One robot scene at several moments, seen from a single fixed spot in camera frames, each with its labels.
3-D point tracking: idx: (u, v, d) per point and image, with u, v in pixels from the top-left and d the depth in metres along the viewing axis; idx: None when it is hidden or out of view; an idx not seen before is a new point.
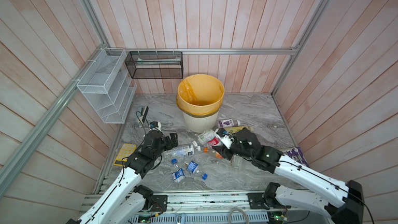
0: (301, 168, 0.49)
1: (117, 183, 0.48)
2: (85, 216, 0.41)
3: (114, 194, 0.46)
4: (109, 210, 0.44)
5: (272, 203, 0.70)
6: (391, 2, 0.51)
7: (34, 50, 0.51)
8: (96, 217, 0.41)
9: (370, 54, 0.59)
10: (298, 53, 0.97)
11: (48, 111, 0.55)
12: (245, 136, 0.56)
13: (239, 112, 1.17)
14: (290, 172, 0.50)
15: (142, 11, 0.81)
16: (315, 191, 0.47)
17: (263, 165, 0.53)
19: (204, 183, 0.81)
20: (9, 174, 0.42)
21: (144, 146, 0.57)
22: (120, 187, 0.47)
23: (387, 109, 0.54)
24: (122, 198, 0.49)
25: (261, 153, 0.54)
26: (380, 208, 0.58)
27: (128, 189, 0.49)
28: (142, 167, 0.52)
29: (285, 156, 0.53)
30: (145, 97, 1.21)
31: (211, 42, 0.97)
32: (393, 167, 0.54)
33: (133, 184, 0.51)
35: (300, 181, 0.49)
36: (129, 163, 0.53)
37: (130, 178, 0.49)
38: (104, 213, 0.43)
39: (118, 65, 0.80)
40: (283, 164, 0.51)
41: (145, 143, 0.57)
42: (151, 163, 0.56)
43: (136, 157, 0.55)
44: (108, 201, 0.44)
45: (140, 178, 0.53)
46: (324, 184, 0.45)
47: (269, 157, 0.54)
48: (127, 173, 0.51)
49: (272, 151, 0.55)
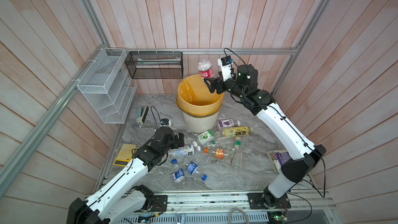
0: (284, 118, 0.49)
1: (126, 171, 0.49)
2: (91, 198, 0.42)
3: (121, 181, 0.47)
4: (114, 195, 0.44)
5: (269, 200, 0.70)
6: (391, 2, 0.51)
7: (34, 50, 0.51)
8: (102, 200, 0.42)
9: (370, 54, 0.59)
10: (298, 53, 0.97)
11: (49, 111, 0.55)
12: (249, 69, 0.50)
13: (239, 113, 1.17)
14: (271, 118, 0.48)
15: (142, 11, 0.81)
16: (283, 140, 0.48)
17: (250, 105, 0.51)
19: (204, 183, 0.81)
20: (9, 174, 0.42)
21: (155, 141, 0.59)
22: (128, 176, 0.48)
23: (387, 109, 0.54)
24: (127, 187, 0.49)
25: (254, 94, 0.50)
26: (380, 209, 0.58)
27: (133, 180, 0.50)
28: (151, 160, 0.54)
29: (275, 104, 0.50)
30: (145, 97, 1.21)
31: (211, 42, 0.97)
32: (393, 167, 0.54)
33: (139, 175, 0.51)
35: (275, 129, 0.49)
36: (138, 155, 0.54)
37: (138, 168, 0.50)
38: (110, 198, 0.43)
39: (118, 65, 0.80)
40: (270, 109, 0.49)
41: (156, 137, 0.58)
42: (159, 158, 0.57)
43: (145, 150, 0.56)
44: (114, 187, 0.45)
45: (146, 170, 0.54)
46: (296, 138, 0.46)
47: (260, 99, 0.51)
48: (136, 164, 0.52)
49: (266, 95, 0.52)
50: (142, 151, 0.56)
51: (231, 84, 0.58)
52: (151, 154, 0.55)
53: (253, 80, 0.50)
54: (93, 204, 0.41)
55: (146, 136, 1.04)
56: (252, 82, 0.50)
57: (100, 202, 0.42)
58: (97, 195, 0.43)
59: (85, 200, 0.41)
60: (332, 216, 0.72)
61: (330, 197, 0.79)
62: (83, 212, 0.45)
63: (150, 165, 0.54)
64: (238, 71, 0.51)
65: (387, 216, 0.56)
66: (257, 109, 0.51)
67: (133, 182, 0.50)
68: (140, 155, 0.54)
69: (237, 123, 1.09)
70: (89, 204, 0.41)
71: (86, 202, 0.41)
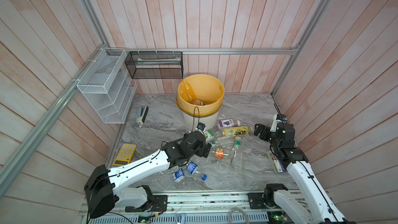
0: (312, 178, 0.49)
1: (149, 159, 0.49)
2: (114, 171, 0.44)
3: (142, 166, 0.47)
4: (132, 176, 0.45)
5: (268, 195, 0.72)
6: (391, 2, 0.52)
7: (34, 50, 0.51)
8: (120, 178, 0.43)
9: (370, 54, 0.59)
10: (298, 53, 0.97)
11: (49, 111, 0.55)
12: (286, 126, 0.60)
13: (239, 112, 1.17)
14: (297, 172, 0.51)
15: (142, 11, 0.81)
16: (308, 201, 0.47)
17: (281, 156, 0.57)
19: (204, 183, 0.81)
20: (9, 174, 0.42)
21: (185, 142, 0.58)
22: (150, 164, 0.48)
23: (387, 109, 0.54)
24: (146, 174, 0.48)
25: (288, 149, 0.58)
26: (379, 209, 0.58)
27: (154, 170, 0.49)
28: (175, 158, 0.52)
29: (307, 164, 0.53)
30: (145, 97, 1.21)
31: (211, 42, 0.97)
32: (393, 167, 0.54)
33: (160, 168, 0.50)
35: (301, 186, 0.50)
36: (166, 149, 0.54)
37: (161, 162, 0.50)
38: (128, 178, 0.44)
39: (118, 65, 0.80)
40: (298, 165, 0.53)
41: (187, 139, 0.57)
42: (183, 160, 0.55)
43: (173, 146, 0.56)
44: (135, 169, 0.46)
45: (167, 167, 0.52)
46: (321, 200, 0.44)
47: (292, 154, 0.56)
48: (161, 156, 0.51)
49: (299, 152, 0.57)
50: (170, 146, 0.55)
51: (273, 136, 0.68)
52: (177, 154, 0.54)
53: (288, 136, 0.59)
54: (113, 177, 0.43)
55: (146, 136, 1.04)
56: (287, 138, 0.59)
57: (118, 178, 0.43)
58: (118, 170, 0.44)
59: (109, 169, 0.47)
60: None
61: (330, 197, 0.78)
62: (102, 180, 0.47)
63: (172, 163, 0.52)
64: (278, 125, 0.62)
65: (387, 216, 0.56)
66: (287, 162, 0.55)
67: (153, 172, 0.50)
68: (167, 150, 0.54)
69: (237, 123, 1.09)
70: (111, 177, 0.43)
71: (109, 172, 0.43)
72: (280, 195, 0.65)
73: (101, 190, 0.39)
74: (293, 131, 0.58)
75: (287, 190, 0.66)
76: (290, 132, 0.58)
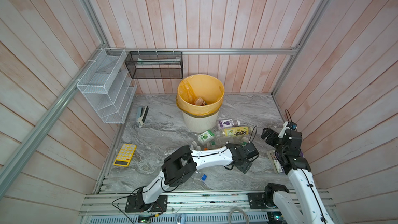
0: (312, 186, 0.50)
1: (219, 152, 0.57)
2: (196, 153, 0.53)
3: (214, 155, 0.55)
4: (208, 162, 0.53)
5: (267, 195, 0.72)
6: (391, 2, 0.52)
7: (35, 50, 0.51)
8: (199, 159, 0.51)
9: (370, 54, 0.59)
10: (298, 53, 0.97)
11: (48, 112, 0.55)
12: (293, 133, 0.60)
13: (239, 112, 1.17)
14: (297, 179, 0.52)
15: (142, 11, 0.81)
16: (303, 208, 0.47)
17: (283, 162, 0.58)
19: (204, 183, 0.81)
20: (9, 174, 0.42)
21: (243, 149, 0.66)
22: (219, 156, 0.56)
23: (387, 109, 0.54)
24: (214, 163, 0.55)
25: (292, 156, 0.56)
26: (379, 208, 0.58)
27: (221, 162, 0.56)
28: (236, 158, 0.59)
29: (309, 172, 0.53)
30: (145, 97, 1.21)
31: (211, 42, 0.97)
32: (393, 167, 0.54)
33: (225, 162, 0.57)
35: (299, 193, 0.50)
36: (229, 148, 0.61)
37: (228, 157, 0.58)
38: (205, 162, 0.52)
39: (118, 65, 0.80)
40: (298, 172, 0.53)
41: (247, 146, 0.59)
42: (240, 162, 0.60)
43: (235, 147, 0.63)
44: (210, 155, 0.55)
45: (227, 164, 0.58)
46: (315, 208, 0.45)
47: (295, 161, 0.56)
48: (227, 152, 0.59)
49: (302, 159, 0.57)
50: (233, 147, 0.62)
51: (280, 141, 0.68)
52: (238, 155, 0.60)
53: (295, 143, 0.59)
54: (195, 157, 0.51)
55: (146, 136, 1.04)
56: (293, 145, 0.59)
57: (198, 159, 0.51)
58: (198, 153, 0.53)
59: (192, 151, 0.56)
60: (332, 215, 0.73)
61: (330, 197, 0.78)
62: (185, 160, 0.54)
63: (232, 162, 0.58)
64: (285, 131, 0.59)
65: (387, 216, 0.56)
66: (289, 168, 0.56)
67: (219, 164, 0.57)
68: (230, 149, 0.61)
69: (237, 123, 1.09)
70: (193, 156, 0.51)
71: (193, 152, 0.52)
72: (279, 196, 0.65)
73: (188, 164, 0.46)
74: (299, 139, 0.58)
75: (287, 192, 0.66)
76: (296, 139, 0.58)
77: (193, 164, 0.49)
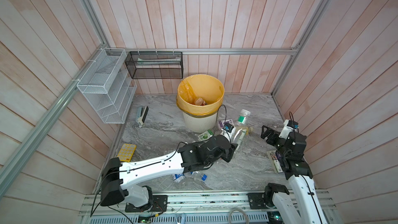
0: (313, 195, 0.49)
1: (162, 160, 0.46)
2: (125, 166, 0.43)
3: (154, 166, 0.44)
4: (142, 175, 0.42)
5: (267, 195, 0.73)
6: (391, 2, 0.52)
7: (35, 50, 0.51)
8: (130, 173, 0.42)
9: (370, 54, 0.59)
10: (298, 53, 0.97)
11: (47, 113, 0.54)
12: (298, 138, 0.57)
13: (239, 112, 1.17)
14: (298, 187, 0.51)
15: (142, 11, 0.81)
16: (303, 215, 0.47)
17: (285, 166, 0.57)
19: (204, 183, 0.81)
20: (9, 174, 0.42)
21: (204, 148, 0.49)
22: (161, 166, 0.45)
23: (387, 109, 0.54)
24: (156, 176, 0.45)
25: (295, 160, 0.57)
26: (379, 208, 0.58)
27: (168, 171, 0.45)
28: (189, 164, 0.47)
29: (310, 180, 0.52)
30: (145, 97, 1.21)
31: (211, 42, 0.97)
32: (393, 167, 0.54)
33: (172, 171, 0.46)
35: (299, 200, 0.50)
36: (182, 151, 0.49)
37: (173, 165, 0.45)
38: (138, 176, 0.42)
39: (118, 65, 0.80)
40: (299, 179, 0.52)
41: (207, 144, 0.48)
42: (200, 166, 0.49)
43: (190, 151, 0.50)
44: (146, 169, 0.43)
45: (182, 171, 0.47)
46: (315, 218, 0.44)
47: (296, 167, 0.55)
48: (175, 158, 0.47)
49: (304, 166, 0.55)
50: (187, 151, 0.49)
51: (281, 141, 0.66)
52: (194, 160, 0.48)
53: (298, 149, 0.56)
54: (123, 172, 0.42)
55: (146, 136, 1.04)
56: (296, 151, 0.57)
57: (127, 175, 0.41)
58: (128, 167, 0.43)
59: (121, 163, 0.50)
60: (332, 216, 0.72)
61: (330, 197, 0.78)
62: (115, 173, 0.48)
63: (187, 168, 0.46)
64: (289, 136, 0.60)
65: (387, 216, 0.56)
66: (290, 173, 0.55)
67: (165, 174, 0.46)
68: (184, 153, 0.49)
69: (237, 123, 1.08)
70: (122, 171, 0.42)
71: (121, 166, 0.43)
72: (279, 198, 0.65)
73: (113, 183, 0.39)
74: (303, 145, 0.55)
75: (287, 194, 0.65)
76: (300, 145, 0.55)
77: (117, 182, 0.40)
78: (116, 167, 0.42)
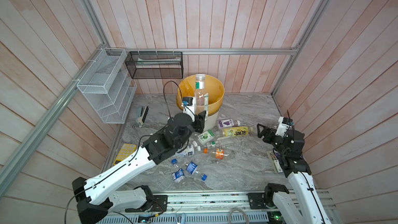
0: (312, 191, 0.49)
1: (127, 161, 0.43)
2: (90, 183, 0.40)
3: (120, 170, 0.42)
4: (109, 185, 0.40)
5: (267, 195, 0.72)
6: (391, 2, 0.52)
7: (35, 50, 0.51)
8: (98, 188, 0.40)
9: (370, 54, 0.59)
10: (298, 53, 0.97)
11: (48, 112, 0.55)
12: (296, 136, 0.58)
13: (239, 113, 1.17)
14: (298, 183, 0.51)
15: (142, 11, 0.81)
16: (303, 212, 0.47)
17: (283, 164, 0.58)
19: (204, 183, 0.81)
20: (9, 175, 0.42)
21: (167, 130, 0.47)
22: (128, 166, 0.43)
23: (387, 109, 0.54)
24: (129, 177, 0.44)
25: (293, 158, 0.59)
26: (379, 208, 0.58)
27: (138, 170, 0.44)
28: (157, 154, 0.44)
29: (309, 175, 0.53)
30: (145, 97, 1.21)
31: (211, 42, 0.97)
32: (393, 167, 0.54)
33: (143, 167, 0.44)
35: (299, 197, 0.50)
36: (147, 144, 0.46)
37: (139, 162, 0.43)
38: (105, 186, 0.40)
39: (118, 65, 0.80)
40: (299, 176, 0.53)
41: (168, 127, 0.45)
42: (171, 152, 0.47)
43: (156, 140, 0.47)
44: (112, 177, 0.41)
45: (154, 163, 0.46)
46: (316, 213, 0.44)
47: (295, 164, 0.56)
48: (140, 154, 0.44)
49: (302, 163, 0.56)
50: (152, 141, 0.47)
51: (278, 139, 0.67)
52: (160, 149, 0.45)
53: (297, 146, 0.57)
54: (89, 189, 0.39)
55: (146, 136, 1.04)
56: (295, 149, 0.58)
57: (95, 190, 0.39)
58: (94, 182, 0.40)
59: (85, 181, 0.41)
60: (332, 216, 0.72)
61: (330, 197, 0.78)
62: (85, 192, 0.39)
63: (159, 159, 0.45)
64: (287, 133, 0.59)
65: (387, 216, 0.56)
66: (289, 171, 0.56)
67: (138, 173, 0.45)
68: (149, 145, 0.46)
69: (237, 123, 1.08)
70: (88, 188, 0.40)
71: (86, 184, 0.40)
72: (279, 197, 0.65)
73: (80, 203, 0.37)
74: (301, 143, 0.56)
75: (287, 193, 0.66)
76: (299, 143, 0.56)
77: (85, 201, 0.38)
78: (80, 187, 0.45)
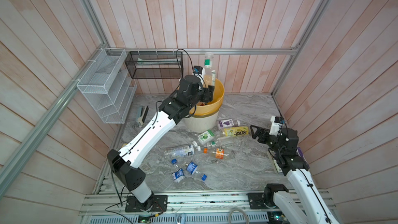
0: (312, 186, 0.50)
1: (151, 124, 0.47)
2: (124, 151, 0.43)
3: (148, 133, 0.45)
4: (143, 148, 0.44)
5: (267, 195, 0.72)
6: (392, 2, 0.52)
7: (35, 51, 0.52)
8: (133, 152, 0.43)
9: (370, 54, 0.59)
10: (298, 53, 0.97)
11: (48, 112, 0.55)
12: (290, 134, 0.59)
13: (239, 113, 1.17)
14: (297, 181, 0.52)
15: (142, 11, 0.81)
16: (306, 209, 0.47)
17: (281, 163, 0.58)
19: (204, 183, 0.81)
20: (9, 175, 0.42)
21: (180, 91, 0.51)
22: (154, 128, 0.46)
23: (387, 109, 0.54)
24: (157, 139, 0.48)
25: (289, 156, 0.59)
26: (380, 208, 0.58)
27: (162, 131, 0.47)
28: (176, 111, 0.48)
29: (307, 171, 0.53)
30: (145, 97, 1.21)
31: (211, 42, 0.97)
32: (393, 167, 0.54)
33: (167, 128, 0.48)
35: (300, 194, 0.50)
36: (163, 107, 0.49)
37: (162, 121, 0.47)
38: (140, 150, 0.43)
39: (118, 65, 0.80)
40: (297, 172, 0.53)
41: (181, 88, 0.50)
42: (186, 111, 0.51)
43: (170, 101, 0.50)
44: (144, 140, 0.44)
45: (174, 123, 0.49)
46: (318, 209, 0.45)
47: (293, 162, 0.56)
48: (160, 116, 0.48)
49: (299, 159, 0.57)
50: (166, 103, 0.50)
51: (273, 138, 0.67)
52: (176, 107, 0.48)
53: (292, 144, 0.58)
54: (125, 155, 0.43)
55: None
56: (290, 146, 0.58)
57: (130, 154, 0.43)
58: (127, 149, 0.44)
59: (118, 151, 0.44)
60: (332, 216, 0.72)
61: (330, 197, 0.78)
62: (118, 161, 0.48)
63: (177, 117, 0.50)
64: (281, 131, 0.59)
65: (388, 216, 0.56)
66: (287, 170, 0.56)
67: (163, 134, 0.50)
68: (165, 108, 0.49)
69: (237, 123, 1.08)
70: (124, 154, 0.43)
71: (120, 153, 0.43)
72: (280, 196, 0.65)
73: (122, 168, 0.41)
74: (296, 140, 0.57)
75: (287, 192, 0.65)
76: (293, 140, 0.57)
77: (126, 164, 0.41)
78: (116, 156, 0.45)
